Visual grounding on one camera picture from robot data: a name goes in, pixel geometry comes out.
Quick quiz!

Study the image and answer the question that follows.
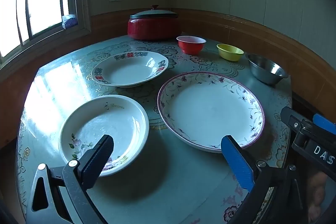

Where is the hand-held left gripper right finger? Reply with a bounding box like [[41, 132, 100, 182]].
[[220, 135, 305, 224]]

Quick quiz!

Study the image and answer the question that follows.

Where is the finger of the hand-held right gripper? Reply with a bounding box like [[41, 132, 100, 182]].
[[280, 107, 313, 136], [312, 113, 336, 135]]

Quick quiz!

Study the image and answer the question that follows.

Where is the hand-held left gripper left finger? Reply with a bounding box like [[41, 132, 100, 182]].
[[26, 134, 114, 224]]

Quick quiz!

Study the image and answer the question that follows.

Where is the white plate with rose print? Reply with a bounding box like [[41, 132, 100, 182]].
[[58, 94, 150, 177]]

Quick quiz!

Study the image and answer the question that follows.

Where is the stainless steel bowl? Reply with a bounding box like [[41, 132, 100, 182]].
[[245, 53, 289, 85]]

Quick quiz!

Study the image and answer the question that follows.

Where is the large plate with purple rim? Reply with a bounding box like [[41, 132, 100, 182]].
[[157, 72, 265, 153]]

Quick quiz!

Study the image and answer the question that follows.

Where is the yellow bowl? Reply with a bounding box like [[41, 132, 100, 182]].
[[217, 43, 244, 61]]

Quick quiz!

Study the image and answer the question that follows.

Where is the white plate with red characters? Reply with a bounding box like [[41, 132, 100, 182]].
[[91, 51, 169, 88]]

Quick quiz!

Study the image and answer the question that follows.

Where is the red plastic bowl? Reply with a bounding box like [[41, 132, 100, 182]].
[[176, 35, 207, 55]]

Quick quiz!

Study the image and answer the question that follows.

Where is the person's right hand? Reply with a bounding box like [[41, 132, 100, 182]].
[[306, 170, 328, 223]]

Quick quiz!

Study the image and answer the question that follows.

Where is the floral tablecloth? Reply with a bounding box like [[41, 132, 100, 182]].
[[16, 35, 293, 224]]

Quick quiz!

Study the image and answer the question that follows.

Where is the small purple and white box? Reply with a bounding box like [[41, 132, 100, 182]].
[[62, 14, 78, 30]]

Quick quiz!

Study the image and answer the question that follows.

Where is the red cooking pot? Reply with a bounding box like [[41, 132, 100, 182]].
[[127, 17, 182, 41]]

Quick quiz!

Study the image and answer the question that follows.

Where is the grey pot lid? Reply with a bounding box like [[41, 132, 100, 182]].
[[130, 5, 178, 20]]

